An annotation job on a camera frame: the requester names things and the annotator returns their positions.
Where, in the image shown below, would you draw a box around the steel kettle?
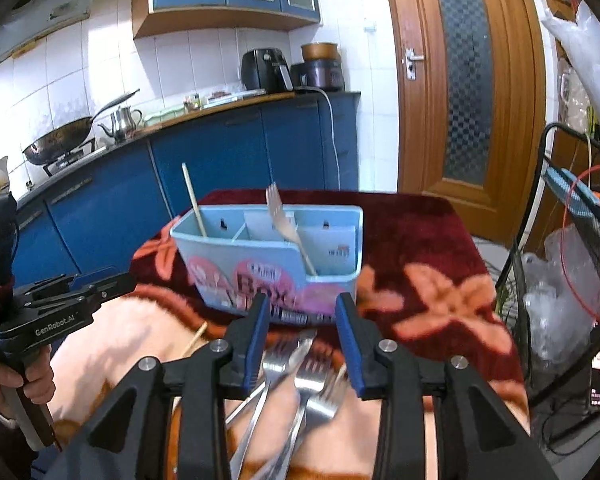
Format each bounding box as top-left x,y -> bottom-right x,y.
97,106 -> 145,142

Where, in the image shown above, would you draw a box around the wooden chopstick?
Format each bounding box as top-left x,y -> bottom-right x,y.
181,321 -> 209,357
181,162 -> 208,238

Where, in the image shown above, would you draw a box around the white plastic bag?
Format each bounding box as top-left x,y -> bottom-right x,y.
539,0 -> 600,137

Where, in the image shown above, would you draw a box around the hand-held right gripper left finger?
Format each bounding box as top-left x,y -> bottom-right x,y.
45,292 -> 271,480

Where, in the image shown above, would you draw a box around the metal door handle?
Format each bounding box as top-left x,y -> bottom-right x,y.
403,47 -> 425,81

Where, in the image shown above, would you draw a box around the dark rice cooker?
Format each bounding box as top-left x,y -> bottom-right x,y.
290,59 -> 345,94

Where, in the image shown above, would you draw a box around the gas stove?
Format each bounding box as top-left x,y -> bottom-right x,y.
44,140 -> 110,177

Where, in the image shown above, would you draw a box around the clear plastic bags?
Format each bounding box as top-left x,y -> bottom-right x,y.
521,224 -> 600,377

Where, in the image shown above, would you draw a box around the metal fork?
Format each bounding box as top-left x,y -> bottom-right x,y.
224,329 -> 318,426
260,354 -> 333,480
280,367 -> 352,476
227,336 -> 302,480

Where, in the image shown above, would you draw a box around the tray with food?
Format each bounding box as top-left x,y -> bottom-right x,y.
202,88 -> 267,107

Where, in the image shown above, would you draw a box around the blue striped pad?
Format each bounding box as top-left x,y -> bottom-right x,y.
544,166 -> 600,219

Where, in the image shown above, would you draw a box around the white power cable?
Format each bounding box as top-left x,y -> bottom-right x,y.
294,85 -> 342,192

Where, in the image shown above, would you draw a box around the wooden door with glass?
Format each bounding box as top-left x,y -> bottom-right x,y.
380,0 -> 549,252

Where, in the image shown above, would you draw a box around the blue lower kitchen cabinet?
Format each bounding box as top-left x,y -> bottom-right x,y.
10,91 -> 362,288

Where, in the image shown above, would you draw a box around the red cable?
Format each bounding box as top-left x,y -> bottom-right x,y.
564,164 -> 600,325

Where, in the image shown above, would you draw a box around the light blue utensil organizer box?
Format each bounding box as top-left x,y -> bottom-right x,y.
170,205 -> 365,323

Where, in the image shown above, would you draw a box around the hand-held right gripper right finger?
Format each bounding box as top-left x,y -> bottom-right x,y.
335,292 -> 556,480

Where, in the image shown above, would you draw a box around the green container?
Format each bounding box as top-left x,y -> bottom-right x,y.
144,106 -> 187,128

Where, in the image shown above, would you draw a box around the range hood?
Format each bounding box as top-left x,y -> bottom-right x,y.
0,0 -> 107,77

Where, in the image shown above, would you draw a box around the wooden fork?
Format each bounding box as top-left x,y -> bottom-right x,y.
265,182 -> 318,277

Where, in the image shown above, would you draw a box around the black air fryer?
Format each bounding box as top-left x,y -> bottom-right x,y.
240,48 -> 294,95

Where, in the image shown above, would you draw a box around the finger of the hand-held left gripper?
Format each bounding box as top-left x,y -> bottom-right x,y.
32,271 -> 126,291
15,274 -> 137,322

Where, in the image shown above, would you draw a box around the red floral printed blanket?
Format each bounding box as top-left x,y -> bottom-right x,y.
45,189 -> 531,480

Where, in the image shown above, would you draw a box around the person's left hand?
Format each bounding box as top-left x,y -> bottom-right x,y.
0,355 -> 55,433

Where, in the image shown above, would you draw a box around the dark metal wok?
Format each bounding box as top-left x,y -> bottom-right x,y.
22,88 -> 142,167

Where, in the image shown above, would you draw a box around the black wire rack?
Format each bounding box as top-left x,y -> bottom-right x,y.
496,121 -> 600,413

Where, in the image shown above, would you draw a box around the brown pot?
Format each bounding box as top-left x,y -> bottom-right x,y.
300,42 -> 340,64

